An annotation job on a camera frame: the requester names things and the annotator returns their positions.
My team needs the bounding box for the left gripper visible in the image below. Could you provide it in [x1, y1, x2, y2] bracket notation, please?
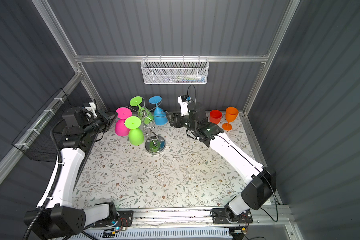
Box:
[83, 110, 117, 138]

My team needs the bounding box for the pink wine glass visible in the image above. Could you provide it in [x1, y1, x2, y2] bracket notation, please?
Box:
[115, 107, 132, 137]

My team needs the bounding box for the yellow-green wine glass front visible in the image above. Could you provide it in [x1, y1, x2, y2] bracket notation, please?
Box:
[125, 116, 144, 146]

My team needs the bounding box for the chrome wine glass rack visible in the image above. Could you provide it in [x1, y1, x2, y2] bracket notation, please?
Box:
[142, 120, 167, 155]

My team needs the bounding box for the red wine glass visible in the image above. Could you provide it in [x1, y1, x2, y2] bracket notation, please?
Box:
[209, 110, 223, 124]

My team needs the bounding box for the orange wine glass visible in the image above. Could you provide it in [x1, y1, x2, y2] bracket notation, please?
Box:
[222, 107, 239, 131]

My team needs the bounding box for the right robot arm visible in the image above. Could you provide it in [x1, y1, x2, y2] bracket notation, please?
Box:
[167, 95, 277, 223]

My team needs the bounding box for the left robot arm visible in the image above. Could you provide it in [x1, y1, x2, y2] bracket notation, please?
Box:
[23, 102, 122, 240]

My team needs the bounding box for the blue wine glass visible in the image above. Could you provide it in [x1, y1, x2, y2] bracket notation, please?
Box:
[149, 96, 168, 126]

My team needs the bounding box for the green wine glass back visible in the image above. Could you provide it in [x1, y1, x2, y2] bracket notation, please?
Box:
[130, 96, 154, 126]

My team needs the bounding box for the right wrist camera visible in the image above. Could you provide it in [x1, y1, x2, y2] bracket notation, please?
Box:
[178, 95, 191, 117]

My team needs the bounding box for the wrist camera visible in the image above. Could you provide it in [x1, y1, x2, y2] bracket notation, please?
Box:
[178, 95, 191, 117]
[83, 102, 98, 118]

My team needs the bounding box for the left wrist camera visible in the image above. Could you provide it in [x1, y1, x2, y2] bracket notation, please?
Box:
[83, 102, 98, 118]

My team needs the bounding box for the white wire wall basket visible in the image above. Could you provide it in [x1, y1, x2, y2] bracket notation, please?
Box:
[141, 58, 210, 85]

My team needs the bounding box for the black wire wall basket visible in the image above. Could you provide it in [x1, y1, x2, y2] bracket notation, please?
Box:
[11, 88, 97, 163]

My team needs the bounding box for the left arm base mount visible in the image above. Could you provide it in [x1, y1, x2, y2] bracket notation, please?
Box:
[93, 211, 134, 228]

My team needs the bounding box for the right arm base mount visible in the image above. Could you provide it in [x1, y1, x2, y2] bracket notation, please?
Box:
[210, 208, 253, 225]

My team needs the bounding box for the white perforated cable tray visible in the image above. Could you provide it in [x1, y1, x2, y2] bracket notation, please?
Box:
[55, 227, 233, 240]

